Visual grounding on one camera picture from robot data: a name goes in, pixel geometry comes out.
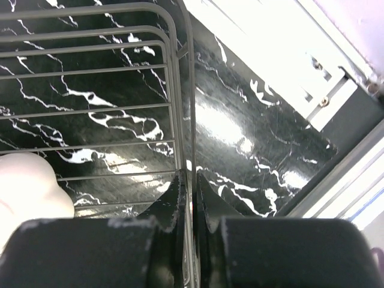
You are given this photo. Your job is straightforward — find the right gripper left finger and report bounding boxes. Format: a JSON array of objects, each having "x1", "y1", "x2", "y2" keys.
[{"x1": 1, "y1": 172, "x2": 186, "y2": 287}]

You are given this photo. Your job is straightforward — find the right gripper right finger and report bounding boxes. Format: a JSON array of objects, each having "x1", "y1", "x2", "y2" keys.
[{"x1": 195, "y1": 173, "x2": 383, "y2": 287}]

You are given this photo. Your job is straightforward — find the black wire dish rack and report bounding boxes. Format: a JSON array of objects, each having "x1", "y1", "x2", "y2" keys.
[{"x1": 1, "y1": 1, "x2": 197, "y2": 287}]

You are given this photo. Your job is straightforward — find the aluminium frame rail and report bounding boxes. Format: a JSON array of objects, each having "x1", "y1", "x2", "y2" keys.
[{"x1": 185, "y1": 1, "x2": 383, "y2": 217}]

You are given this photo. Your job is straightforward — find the white flower-shaped bowl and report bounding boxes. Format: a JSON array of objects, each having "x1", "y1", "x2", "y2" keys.
[{"x1": 1, "y1": 152, "x2": 75, "y2": 251}]

